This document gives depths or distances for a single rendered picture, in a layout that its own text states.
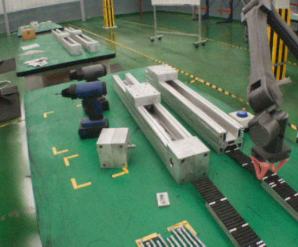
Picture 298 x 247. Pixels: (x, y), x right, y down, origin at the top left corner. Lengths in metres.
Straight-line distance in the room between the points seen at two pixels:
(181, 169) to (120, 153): 0.21
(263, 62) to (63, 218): 0.69
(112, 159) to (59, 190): 0.20
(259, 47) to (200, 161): 0.37
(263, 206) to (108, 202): 0.43
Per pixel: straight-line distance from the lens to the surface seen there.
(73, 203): 0.80
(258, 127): 0.66
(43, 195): 0.86
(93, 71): 1.24
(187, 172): 0.80
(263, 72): 0.75
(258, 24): 0.90
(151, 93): 1.12
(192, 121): 1.09
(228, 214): 0.69
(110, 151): 0.87
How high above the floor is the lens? 1.31
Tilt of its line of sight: 27 degrees down
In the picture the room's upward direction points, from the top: 4 degrees counter-clockwise
